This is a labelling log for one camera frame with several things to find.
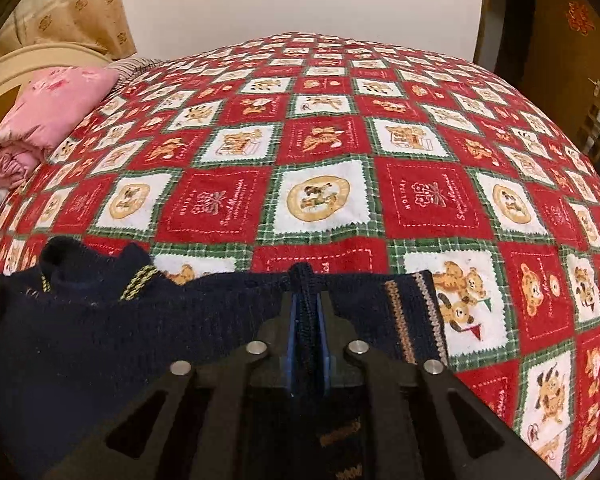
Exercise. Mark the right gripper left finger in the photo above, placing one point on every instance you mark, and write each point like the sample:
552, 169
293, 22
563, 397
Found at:
235, 419

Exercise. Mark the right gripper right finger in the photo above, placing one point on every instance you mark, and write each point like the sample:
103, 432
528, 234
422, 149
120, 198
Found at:
387, 419

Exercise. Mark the navy patterned knit sweater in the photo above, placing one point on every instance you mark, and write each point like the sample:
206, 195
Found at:
81, 334

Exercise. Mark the red patchwork bear bedspread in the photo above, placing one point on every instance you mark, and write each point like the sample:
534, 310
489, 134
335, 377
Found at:
355, 156

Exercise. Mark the wooden chair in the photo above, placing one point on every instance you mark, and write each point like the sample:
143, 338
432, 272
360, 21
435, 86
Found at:
590, 133

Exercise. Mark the pink folded blanket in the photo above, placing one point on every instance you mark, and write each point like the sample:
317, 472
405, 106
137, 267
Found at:
53, 104

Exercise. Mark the striped pillow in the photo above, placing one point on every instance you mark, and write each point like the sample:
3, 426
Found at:
130, 68

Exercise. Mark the brown wooden door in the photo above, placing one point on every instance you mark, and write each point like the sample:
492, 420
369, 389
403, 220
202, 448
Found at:
562, 70

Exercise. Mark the cream and wood headboard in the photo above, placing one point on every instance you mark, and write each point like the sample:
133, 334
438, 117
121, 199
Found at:
18, 68

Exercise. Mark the red double happiness decoration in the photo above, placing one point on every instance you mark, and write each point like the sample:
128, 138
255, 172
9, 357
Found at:
579, 19

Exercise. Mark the beige floral curtain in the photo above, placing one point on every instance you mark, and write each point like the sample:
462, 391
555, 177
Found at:
97, 24

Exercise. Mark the dark wooden door frame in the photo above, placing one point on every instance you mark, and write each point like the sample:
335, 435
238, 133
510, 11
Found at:
504, 35

